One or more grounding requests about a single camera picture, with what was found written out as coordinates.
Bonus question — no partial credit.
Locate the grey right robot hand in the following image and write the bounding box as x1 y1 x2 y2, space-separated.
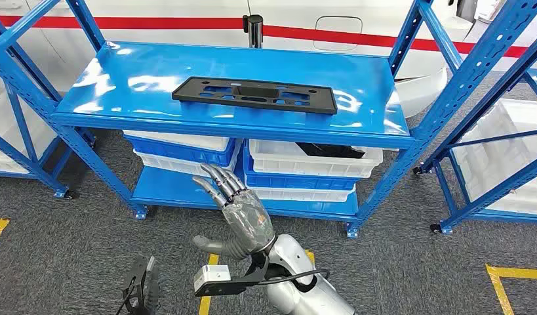
191 163 278 262

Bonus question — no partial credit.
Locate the black plastic car part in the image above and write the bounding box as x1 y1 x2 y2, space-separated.
171 76 338 116

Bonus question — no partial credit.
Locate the black part inside bin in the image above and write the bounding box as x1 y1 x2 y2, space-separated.
295 142 366 160

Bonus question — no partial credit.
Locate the blue plastic bin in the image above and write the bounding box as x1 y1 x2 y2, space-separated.
123 135 239 169
243 145 360 192

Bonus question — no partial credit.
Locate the white car with red stripe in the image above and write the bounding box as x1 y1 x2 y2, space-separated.
0 0 537 119

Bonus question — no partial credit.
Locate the stack of white bins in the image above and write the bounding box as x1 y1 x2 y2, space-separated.
0 90 57 175
451 98 537 217

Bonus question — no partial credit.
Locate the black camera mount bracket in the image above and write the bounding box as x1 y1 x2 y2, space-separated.
194 251 270 298

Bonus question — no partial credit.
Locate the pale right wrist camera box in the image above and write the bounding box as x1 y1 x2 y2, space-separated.
193 265 232 293

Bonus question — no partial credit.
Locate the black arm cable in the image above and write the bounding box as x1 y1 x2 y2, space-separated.
256 268 331 289

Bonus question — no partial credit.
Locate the chrome stanchion post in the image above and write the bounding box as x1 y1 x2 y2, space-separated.
243 14 265 49

